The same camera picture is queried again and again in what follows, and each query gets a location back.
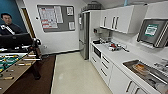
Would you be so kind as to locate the stainless steel refrigerator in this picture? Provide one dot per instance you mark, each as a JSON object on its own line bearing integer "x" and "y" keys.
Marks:
{"x": 85, "y": 35}

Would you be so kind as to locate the wide white bottom drawer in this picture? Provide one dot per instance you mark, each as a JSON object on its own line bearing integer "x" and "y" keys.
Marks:
{"x": 95, "y": 61}

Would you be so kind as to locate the grey bulletin board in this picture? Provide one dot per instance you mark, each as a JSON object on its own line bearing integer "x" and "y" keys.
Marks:
{"x": 55, "y": 18}

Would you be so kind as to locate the wide white upper cabinet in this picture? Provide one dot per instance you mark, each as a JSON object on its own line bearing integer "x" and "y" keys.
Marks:
{"x": 121, "y": 18}

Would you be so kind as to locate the white sink base cabinet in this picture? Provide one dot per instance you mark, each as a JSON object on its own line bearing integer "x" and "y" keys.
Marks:
{"x": 126, "y": 83}

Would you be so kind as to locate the plastic container orange food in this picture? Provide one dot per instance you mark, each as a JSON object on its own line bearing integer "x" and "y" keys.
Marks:
{"x": 141, "y": 68}

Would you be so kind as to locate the blue spray bottle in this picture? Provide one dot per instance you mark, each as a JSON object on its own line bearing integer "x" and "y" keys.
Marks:
{"x": 125, "y": 2}

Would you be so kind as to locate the brown wooden door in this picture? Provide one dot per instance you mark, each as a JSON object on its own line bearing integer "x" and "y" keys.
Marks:
{"x": 28, "y": 23}

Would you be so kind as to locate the black cart with monitor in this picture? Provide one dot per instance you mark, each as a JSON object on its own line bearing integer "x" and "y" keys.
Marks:
{"x": 16, "y": 40}

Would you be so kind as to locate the grey paper towel dispenser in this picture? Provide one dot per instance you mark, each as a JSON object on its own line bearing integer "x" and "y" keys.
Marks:
{"x": 153, "y": 33}

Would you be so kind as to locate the green foosball table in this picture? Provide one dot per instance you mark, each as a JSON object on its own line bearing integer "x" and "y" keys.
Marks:
{"x": 13, "y": 65}

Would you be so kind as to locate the stainless steel sink basin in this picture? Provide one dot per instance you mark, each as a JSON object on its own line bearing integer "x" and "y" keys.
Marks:
{"x": 156, "y": 78}

